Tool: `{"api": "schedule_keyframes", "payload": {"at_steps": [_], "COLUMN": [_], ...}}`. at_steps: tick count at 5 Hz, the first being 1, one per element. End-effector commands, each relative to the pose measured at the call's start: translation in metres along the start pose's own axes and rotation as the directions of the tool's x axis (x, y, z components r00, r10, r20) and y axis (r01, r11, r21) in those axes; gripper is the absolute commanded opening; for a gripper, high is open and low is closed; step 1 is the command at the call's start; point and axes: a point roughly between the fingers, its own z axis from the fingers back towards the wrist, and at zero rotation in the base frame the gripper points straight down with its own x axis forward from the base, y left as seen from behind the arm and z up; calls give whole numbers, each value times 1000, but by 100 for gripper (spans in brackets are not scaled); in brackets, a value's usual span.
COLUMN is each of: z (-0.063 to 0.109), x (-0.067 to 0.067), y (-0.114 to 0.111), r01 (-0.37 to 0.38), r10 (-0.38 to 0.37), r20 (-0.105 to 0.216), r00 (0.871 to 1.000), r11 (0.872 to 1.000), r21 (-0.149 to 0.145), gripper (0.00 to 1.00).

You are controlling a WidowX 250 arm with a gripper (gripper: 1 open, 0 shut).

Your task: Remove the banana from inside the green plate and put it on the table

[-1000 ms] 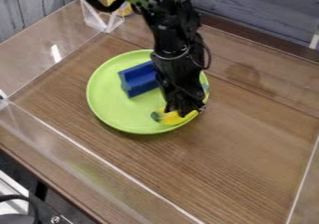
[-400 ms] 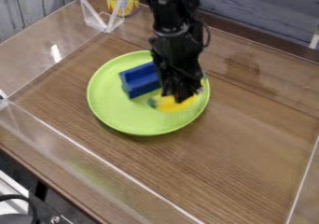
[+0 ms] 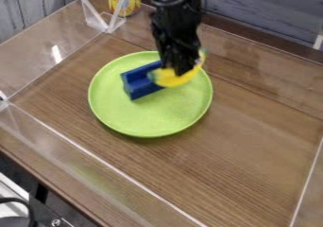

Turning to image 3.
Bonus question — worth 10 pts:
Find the yellow toy banana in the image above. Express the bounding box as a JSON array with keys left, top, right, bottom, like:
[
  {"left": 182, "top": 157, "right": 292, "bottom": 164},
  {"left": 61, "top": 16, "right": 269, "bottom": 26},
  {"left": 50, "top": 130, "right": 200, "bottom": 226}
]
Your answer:
[{"left": 148, "top": 48, "right": 206, "bottom": 88}]

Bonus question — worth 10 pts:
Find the blue plastic block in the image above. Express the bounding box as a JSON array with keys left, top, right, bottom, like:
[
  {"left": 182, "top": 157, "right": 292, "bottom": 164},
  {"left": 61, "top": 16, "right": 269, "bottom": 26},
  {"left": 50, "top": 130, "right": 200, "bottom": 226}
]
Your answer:
[{"left": 120, "top": 61, "right": 162, "bottom": 100}]

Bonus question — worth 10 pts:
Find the black cable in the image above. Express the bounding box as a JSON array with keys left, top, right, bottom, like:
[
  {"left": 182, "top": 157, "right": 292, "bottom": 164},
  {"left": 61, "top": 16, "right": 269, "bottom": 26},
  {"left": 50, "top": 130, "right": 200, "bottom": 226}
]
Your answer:
[{"left": 0, "top": 197, "right": 45, "bottom": 227}]

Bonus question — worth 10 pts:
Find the clear acrylic corner bracket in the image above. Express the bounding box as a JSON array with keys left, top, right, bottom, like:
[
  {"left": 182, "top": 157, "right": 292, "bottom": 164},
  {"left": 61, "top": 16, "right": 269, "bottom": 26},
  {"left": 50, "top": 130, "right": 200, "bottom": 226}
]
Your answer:
[{"left": 80, "top": 0, "right": 126, "bottom": 34}]

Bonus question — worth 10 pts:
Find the green round plate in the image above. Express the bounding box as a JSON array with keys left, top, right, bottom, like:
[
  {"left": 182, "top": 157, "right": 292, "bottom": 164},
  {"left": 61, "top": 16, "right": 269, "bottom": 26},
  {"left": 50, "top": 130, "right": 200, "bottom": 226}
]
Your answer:
[{"left": 86, "top": 51, "right": 213, "bottom": 138}]

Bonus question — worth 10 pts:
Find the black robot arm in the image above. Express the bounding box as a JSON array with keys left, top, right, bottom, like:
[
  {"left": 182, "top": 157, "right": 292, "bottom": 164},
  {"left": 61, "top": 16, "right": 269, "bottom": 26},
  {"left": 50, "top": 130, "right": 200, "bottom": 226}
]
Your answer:
[{"left": 149, "top": 0, "right": 201, "bottom": 76}]

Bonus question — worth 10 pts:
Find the clear acrylic tray wall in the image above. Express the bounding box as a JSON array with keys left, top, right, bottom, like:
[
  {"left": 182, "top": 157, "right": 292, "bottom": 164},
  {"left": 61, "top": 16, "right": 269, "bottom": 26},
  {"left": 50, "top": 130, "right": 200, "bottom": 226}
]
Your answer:
[{"left": 0, "top": 0, "right": 323, "bottom": 227}]

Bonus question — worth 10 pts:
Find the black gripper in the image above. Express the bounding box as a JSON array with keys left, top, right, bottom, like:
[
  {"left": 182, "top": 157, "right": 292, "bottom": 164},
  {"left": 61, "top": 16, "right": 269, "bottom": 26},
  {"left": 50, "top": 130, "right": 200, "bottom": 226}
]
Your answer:
[{"left": 149, "top": 0, "right": 201, "bottom": 77}]

